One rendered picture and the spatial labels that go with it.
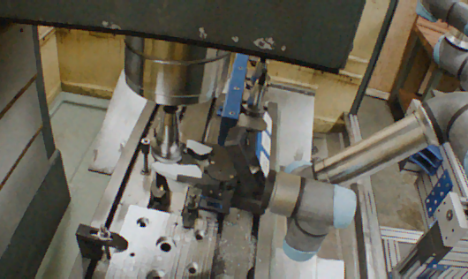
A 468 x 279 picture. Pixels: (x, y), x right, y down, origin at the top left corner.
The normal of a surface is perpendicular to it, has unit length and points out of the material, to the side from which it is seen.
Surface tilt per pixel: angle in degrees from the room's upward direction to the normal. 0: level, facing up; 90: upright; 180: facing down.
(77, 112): 0
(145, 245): 0
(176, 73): 90
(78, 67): 90
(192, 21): 90
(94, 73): 90
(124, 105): 26
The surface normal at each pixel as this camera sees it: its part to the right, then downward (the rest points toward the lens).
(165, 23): -0.11, 0.63
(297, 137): 0.10, -0.43
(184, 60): 0.23, 0.66
